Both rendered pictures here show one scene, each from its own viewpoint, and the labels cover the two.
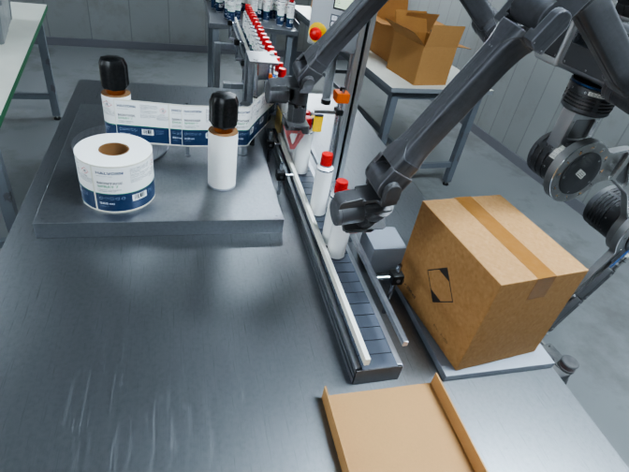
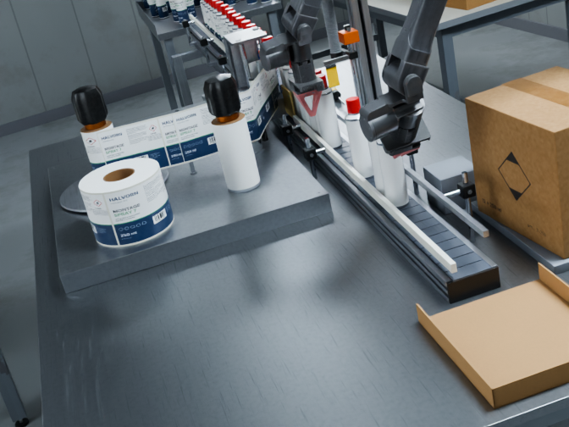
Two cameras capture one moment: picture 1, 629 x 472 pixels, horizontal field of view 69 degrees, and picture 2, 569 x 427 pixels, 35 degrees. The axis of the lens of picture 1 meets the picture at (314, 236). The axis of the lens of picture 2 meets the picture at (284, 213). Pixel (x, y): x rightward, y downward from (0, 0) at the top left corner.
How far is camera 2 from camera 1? 89 cm
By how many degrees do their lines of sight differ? 14
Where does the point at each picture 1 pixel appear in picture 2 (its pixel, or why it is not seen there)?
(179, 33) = (109, 75)
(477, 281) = (538, 144)
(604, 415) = not seen: outside the picture
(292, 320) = (368, 276)
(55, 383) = (146, 381)
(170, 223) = (202, 235)
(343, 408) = (444, 322)
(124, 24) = (30, 91)
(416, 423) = (528, 312)
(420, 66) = not seen: outside the picture
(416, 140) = (414, 27)
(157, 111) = (147, 130)
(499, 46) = not seen: outside the picture
